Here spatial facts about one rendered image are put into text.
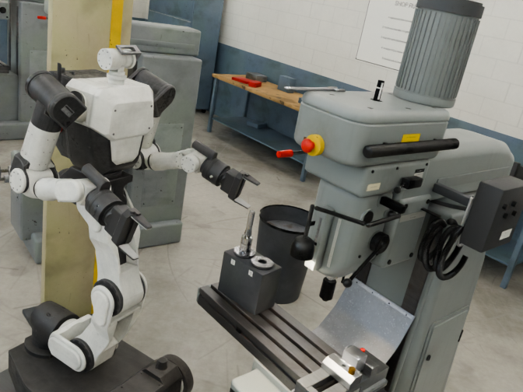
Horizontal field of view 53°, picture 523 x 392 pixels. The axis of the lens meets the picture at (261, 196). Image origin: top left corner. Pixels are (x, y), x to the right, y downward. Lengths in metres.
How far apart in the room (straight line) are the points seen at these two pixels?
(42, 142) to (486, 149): 1.54
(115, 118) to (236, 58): 7.18
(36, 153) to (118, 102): 0.29
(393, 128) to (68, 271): 2.35
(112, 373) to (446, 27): 1.81
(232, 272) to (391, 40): 5.04
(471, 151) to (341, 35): 5.41
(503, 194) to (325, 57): 5.93
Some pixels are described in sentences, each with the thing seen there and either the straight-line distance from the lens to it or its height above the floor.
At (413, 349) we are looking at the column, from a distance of 2.21.
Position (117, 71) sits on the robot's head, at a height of 1.81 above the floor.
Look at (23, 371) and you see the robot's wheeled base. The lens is 2.41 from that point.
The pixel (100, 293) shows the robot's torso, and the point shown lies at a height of 1.04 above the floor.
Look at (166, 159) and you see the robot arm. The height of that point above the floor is 1.48.
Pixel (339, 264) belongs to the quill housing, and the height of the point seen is 1.38.
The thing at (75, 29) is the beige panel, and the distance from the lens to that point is 2.90.
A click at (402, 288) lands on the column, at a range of 2.12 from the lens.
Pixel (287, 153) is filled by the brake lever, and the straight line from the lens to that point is 1.55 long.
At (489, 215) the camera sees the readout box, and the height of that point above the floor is 1.64.
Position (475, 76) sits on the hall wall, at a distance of 6.19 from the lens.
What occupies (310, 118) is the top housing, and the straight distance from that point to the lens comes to 1.50.
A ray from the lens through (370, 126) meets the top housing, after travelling 1.42.
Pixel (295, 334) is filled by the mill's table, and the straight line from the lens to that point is 2.09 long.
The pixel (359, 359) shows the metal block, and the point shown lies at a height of 1.08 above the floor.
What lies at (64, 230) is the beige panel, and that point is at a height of 0.67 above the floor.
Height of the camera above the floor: 2.13
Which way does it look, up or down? 21 degrees down
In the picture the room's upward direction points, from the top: 11 degrees clockwise
